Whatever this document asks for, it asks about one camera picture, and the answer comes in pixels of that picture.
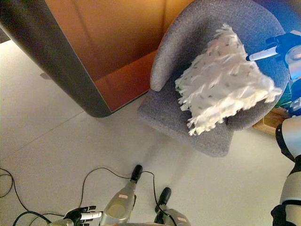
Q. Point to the silver robot right leg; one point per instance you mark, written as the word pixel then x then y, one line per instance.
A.
pixel 175 216

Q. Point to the green leafy potted plant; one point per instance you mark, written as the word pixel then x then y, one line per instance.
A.
pixel 285 101

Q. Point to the shallow wooden crate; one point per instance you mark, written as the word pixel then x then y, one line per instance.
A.
pixel 265 126

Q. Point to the white fringed pillow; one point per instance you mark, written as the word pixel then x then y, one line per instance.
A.
pixel 223 82

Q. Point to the brown wooden wardrobe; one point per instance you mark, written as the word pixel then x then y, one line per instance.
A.
pixel 94 47

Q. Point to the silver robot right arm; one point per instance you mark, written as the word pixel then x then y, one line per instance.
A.
pixel 291 134

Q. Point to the silver robot left leg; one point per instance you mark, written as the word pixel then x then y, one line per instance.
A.
pixel 120 202

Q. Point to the grey fabric tub armchair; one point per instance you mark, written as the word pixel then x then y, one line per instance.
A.
pixel 183 42

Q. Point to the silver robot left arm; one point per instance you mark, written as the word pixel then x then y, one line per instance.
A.
pixel 60 223

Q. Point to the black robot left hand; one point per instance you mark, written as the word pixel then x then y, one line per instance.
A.
pixel 81 214

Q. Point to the silver robot leg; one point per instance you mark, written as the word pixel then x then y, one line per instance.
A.
pixel 120 202
pixel 175 216

